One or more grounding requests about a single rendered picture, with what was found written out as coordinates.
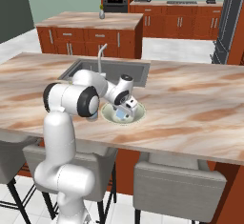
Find grey kitchen sink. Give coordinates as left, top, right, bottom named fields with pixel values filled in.
left=57, top=58, right=152, bottom=90

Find small vase with plant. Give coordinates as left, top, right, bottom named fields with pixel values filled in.
left=98, top=4, right=106, bottom=20

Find red-brown base cupboard run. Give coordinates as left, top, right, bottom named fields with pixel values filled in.
left=128, top=0, right=224, bottom=41

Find pale green ice bowl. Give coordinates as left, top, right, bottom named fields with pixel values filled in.
left=100, top=100, right=148, bottom=125

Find dark grey fridge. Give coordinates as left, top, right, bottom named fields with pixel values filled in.
left=211, top=0, right=244, bottom=66

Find silver sink tap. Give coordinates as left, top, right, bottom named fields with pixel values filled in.
left=96, top=43, right=109, bottom=77

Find black hob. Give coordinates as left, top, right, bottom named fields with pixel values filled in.
left=166, top=0, right=198, bottom=6

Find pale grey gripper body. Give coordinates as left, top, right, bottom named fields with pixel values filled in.
left=113, top=105, right=130, bottom=121

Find red-brown kitchen island cabinets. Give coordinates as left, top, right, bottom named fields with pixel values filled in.
left=35, top=10, right=144, bottom=60

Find grey upholstered stool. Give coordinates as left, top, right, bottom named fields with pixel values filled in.
left=22, top=143, right=118, bottom=224
left=132, top=153, right=228, bottom=224
left=0, top=136, right=43, bottom=224

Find red-brown counter base cabinet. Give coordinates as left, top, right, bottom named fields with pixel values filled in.
left=15, top=140, right=244, bottom=224

